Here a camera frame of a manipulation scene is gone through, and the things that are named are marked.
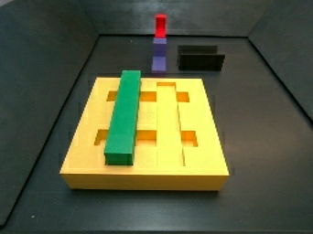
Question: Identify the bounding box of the red upright block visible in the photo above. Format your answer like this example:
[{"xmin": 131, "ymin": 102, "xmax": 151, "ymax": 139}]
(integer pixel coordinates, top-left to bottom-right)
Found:
[{"xmin": 155, "ymin": 14, "xmax": 166, "ymax": 38}]

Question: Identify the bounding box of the purple long block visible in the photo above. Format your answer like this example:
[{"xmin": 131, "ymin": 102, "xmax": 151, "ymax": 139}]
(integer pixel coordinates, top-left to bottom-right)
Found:
[{"xmin": 151, "ymin": 38, "xmax": 166, "ymax": 72}]

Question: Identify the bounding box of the yellow slotted board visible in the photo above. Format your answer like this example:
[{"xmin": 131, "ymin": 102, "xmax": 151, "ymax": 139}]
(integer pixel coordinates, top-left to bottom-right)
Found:
[{"xmin": 60, "ymin": 78, "xmax": 229, "ymax": 191}]

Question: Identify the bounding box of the green long block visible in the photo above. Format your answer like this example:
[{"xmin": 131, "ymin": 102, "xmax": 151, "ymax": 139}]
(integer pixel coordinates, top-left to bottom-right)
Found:
[{"xmin": 105, "ymin": 70, "xmax": 141, "ymax": 165}]

